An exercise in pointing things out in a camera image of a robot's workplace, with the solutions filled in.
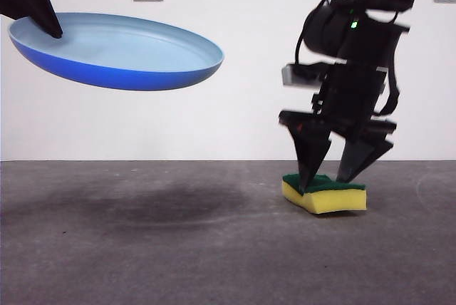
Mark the yellow sponge with green pad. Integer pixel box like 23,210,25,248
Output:
281,172,368,216

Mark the blue round plate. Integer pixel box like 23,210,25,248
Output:
9,12,225,92

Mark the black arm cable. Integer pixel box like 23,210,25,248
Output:
385,68,403,118
294,0,352,69

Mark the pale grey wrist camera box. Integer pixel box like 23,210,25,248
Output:
282,63,331,88

